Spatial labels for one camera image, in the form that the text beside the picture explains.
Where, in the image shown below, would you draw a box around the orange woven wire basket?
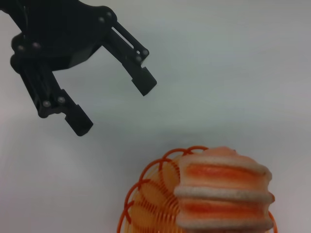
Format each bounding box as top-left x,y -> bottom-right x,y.
118,145 -> 279,233

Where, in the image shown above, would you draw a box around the orange striped bread loaf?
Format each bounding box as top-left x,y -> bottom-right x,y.
173,146 -> 276,230

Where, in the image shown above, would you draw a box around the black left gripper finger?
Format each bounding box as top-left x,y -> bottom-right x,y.
10,56 -> 94,137
102,21 -> 158,97

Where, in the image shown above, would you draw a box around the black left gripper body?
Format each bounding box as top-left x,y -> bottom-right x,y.
0,0 -> 120,73

